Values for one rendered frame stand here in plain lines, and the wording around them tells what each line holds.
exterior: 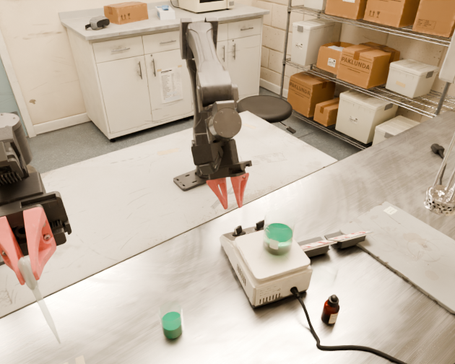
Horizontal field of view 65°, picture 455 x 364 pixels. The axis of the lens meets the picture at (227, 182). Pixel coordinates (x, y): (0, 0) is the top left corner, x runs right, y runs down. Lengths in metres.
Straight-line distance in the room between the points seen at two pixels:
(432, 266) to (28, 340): 0.84
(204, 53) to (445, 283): 0.72
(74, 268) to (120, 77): 2.32
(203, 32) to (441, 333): 0.81
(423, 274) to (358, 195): 0.30
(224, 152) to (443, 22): 2.09
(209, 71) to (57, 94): 2.85
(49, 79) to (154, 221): 2.70
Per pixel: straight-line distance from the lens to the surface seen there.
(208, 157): 0.69
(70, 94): 3.61
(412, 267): 0.91
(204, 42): 0.89
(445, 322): 0.86
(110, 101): 3.09
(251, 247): 0.75
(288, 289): 0.76
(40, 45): 3.46
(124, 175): 1.14
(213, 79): 0.79
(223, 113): 0.70
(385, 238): 0.96
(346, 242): 0.89
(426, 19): 2.69
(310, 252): 0.85
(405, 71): 2.83
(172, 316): 0.72
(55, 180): 1.19
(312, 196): 1.05
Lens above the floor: 1.52
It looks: 35 degrees down
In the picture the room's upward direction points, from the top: straight up
